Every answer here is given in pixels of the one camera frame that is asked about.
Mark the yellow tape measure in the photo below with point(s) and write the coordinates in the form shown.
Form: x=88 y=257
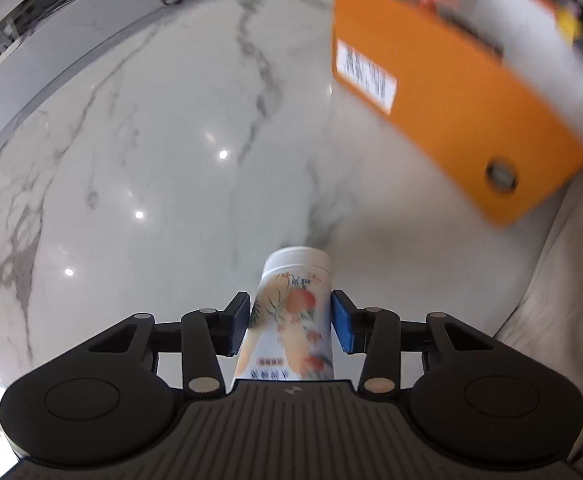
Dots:
x=568 y=24

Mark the dark blue cylindrical bottle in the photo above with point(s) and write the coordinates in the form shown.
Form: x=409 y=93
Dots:
x=471 y=30

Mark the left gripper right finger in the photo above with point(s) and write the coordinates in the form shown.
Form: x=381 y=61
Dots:
x=374 y=332

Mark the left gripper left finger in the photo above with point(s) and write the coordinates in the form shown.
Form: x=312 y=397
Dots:
x=207 y=334

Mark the white hand cream tube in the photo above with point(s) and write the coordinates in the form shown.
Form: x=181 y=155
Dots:
x=289 y=331

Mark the orange cardboard shoe box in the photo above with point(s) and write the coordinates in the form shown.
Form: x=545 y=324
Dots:
x=509 y=132

